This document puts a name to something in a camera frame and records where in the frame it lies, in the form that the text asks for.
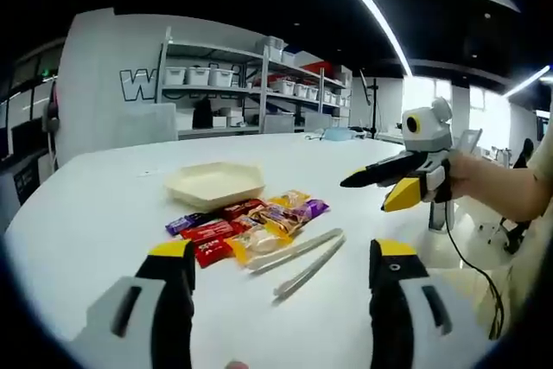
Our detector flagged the short ceiling light strip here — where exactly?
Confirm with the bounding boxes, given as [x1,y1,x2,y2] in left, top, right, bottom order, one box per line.
[502,64,552,98]

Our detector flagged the pile of food snack packets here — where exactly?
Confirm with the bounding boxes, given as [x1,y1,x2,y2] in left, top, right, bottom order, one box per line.
[164,188,332,270]

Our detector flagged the white tilted monitor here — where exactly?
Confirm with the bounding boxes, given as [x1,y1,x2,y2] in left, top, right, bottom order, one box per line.
[455,128,484,157]

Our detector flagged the person's beige shirt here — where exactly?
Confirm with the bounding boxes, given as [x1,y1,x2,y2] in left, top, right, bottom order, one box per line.
[505,124,553,344]

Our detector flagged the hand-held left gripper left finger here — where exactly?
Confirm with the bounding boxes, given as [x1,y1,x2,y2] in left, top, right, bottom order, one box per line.
[68,239,198,369]

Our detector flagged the translucent white food tongs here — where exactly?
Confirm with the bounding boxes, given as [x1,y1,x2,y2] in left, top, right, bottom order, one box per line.
[246,226,348,305]

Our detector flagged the grey partition panel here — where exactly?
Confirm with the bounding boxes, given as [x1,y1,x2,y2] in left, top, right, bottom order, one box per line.
[122,102,179,144]
[303,111,334,132]
[263,113,296,134]

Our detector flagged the row of white storage bins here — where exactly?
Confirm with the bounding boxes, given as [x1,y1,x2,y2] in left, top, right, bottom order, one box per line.
[163,35,352,107]

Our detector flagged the grey metal shelving rack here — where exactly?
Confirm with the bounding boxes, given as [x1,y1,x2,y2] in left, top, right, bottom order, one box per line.
[158,26,353,137]

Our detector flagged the person's right hand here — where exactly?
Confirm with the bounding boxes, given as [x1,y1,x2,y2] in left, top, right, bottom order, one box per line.
[446,154,481,201]

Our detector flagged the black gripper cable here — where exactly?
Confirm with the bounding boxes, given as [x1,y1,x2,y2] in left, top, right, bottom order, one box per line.
[442,212,507,340]

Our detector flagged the black tripod stand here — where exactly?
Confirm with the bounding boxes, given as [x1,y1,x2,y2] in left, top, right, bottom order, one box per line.
[359,68,381,140]

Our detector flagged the black bag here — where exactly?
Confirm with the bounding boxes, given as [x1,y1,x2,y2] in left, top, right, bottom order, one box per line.
[192,99,214,130]

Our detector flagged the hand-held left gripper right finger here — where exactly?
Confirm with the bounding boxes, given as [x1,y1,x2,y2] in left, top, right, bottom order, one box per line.
[367,238,499,369]

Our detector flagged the cream hexagonal food container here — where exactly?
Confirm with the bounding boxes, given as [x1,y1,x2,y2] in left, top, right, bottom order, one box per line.
[163,161,266,213]

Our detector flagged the long ceiling light strip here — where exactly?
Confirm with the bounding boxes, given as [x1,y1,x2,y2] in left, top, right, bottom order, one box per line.
[311,0,413,77]

